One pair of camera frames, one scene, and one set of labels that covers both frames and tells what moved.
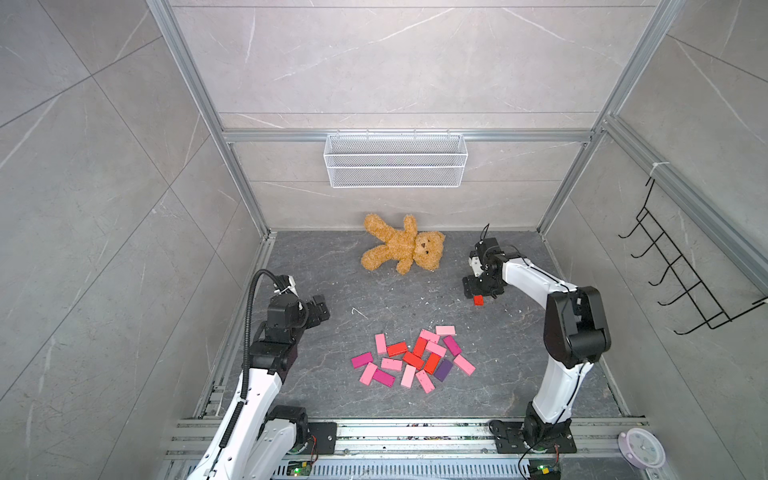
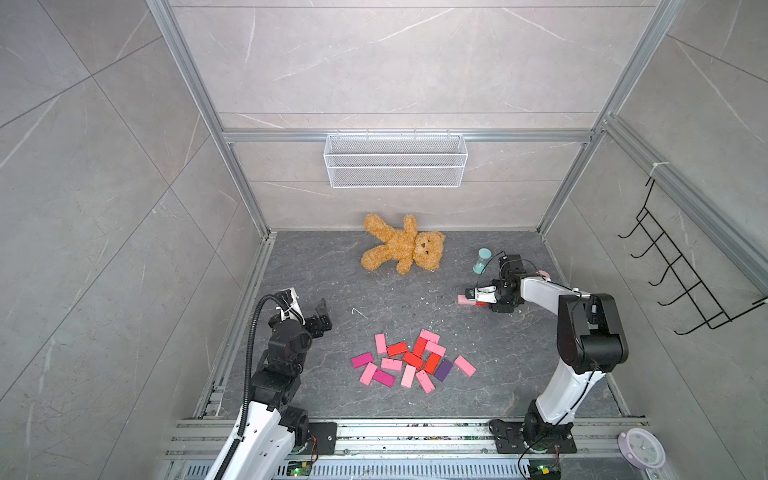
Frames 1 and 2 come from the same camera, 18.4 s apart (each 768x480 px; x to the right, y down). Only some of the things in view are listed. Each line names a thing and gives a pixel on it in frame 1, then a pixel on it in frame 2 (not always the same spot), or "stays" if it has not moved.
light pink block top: (448, 330) → (463, 300)
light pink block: (464, 365) stays
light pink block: (408, 376) stays
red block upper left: (397, 348) stays
